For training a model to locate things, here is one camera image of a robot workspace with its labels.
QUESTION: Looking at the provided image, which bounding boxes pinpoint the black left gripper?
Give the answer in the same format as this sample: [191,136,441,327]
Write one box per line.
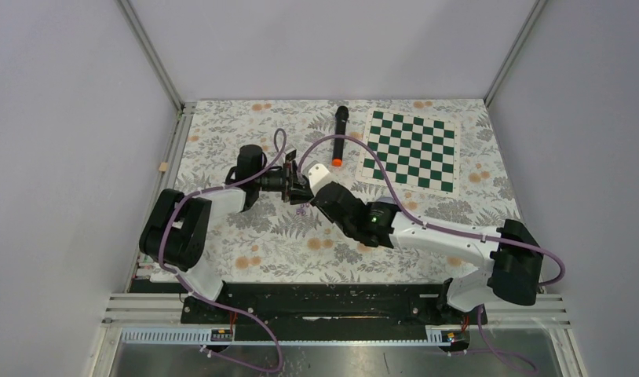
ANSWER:
[254,160,315,204]

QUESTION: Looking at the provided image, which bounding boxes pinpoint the purple clip earbuds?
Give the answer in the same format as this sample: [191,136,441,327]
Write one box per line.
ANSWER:
[296,203,309,216]

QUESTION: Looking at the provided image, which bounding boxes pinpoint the silver computer mouse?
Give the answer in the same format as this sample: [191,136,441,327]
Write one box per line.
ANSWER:
[377,196,396,204]

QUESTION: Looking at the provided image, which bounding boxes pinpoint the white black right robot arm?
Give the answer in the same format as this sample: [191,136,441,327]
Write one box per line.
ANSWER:
[312,182,543,324]

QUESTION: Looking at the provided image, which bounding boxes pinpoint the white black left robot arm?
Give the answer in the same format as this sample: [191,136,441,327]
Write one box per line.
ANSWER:
[138,145,312,323]

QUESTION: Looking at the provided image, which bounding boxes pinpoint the black microphone orange end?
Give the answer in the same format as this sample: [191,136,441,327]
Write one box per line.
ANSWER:
[331,105,349,167]

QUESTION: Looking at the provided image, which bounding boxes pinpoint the green white chessboard mat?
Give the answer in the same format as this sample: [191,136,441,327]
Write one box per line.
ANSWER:
[356,108,461,199]

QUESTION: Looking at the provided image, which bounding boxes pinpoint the floral tablecloth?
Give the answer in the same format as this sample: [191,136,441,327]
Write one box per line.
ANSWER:
[175,99,520,283]

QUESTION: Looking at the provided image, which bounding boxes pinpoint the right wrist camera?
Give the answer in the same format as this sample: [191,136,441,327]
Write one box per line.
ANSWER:
[305,163,334,194]

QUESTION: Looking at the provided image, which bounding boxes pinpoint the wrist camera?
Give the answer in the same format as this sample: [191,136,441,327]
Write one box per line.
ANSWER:
[285,149,297,163]
[305,163,334,194]

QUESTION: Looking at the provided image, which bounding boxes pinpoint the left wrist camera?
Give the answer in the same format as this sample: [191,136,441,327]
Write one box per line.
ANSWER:
[285,149,297,163]

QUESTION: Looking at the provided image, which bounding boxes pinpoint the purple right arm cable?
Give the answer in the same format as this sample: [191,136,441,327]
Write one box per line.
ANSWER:
[297,134,568,375]

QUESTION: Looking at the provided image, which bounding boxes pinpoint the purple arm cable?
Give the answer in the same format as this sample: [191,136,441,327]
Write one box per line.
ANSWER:
[157,128,288,375]
[297,134,568,375]

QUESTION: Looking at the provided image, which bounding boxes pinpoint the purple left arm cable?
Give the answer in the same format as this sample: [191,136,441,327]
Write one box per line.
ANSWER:
[157,128,288,375]

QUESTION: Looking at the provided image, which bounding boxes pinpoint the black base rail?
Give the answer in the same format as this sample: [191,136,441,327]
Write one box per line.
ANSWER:
[181,283,488,342]

